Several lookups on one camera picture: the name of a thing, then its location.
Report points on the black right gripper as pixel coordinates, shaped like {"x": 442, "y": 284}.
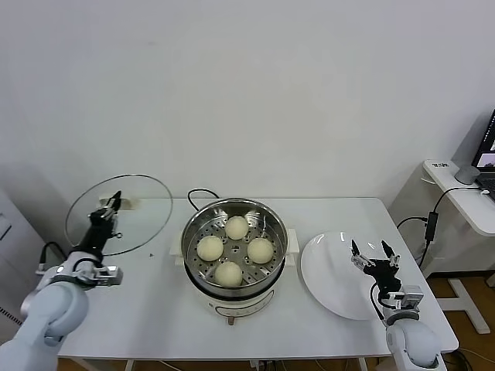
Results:
{"x": 384, "y": 276}

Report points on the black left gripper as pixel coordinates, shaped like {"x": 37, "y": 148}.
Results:
{"x": 98, "y": 232}

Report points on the glass pot lid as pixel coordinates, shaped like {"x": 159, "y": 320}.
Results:
{"x": 147, "y": 216}

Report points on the white steamed baozi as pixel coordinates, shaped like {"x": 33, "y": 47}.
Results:
{"x": 236, "y": 228}
{"x": 260, "y": 250}
{"x": 228, "y": 274}
{"x": 209, "y": 248}

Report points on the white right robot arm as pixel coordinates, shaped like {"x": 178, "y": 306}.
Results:
{"x": 410, "y": 344}

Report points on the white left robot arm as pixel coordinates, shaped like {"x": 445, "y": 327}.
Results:
{"x": 50, "y": 305}

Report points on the stainless steel steamer basket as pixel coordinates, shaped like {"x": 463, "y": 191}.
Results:
{"x": 205, "y": 216}

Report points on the white round plate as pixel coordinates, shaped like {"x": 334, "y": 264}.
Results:
{"x": 332, "y": 278}

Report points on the white floor appliance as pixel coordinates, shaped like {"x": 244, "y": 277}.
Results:
{"x": 19, "y": 239}

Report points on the white side desk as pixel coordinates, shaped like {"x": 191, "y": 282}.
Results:
{"x": 468, "y": 208}

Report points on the white table leg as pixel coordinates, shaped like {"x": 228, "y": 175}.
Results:
{"x": 129, "y": 366}
{"x": 361, "y": 365}

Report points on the grey cylindrical speaker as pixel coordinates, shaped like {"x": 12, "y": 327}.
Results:
{"x": 467, "y": 174}

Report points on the open black laptop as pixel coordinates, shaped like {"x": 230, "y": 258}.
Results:
{"x": 488, "y": 158}

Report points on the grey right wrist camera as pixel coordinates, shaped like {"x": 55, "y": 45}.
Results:
{"x": 410, "y": 297}

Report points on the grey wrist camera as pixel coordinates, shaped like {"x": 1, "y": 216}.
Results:
{"x": 110, "y": 275}
{"x": 410, "y": 297}

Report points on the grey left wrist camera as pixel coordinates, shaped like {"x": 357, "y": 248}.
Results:
{"x": 110, "y": 275}

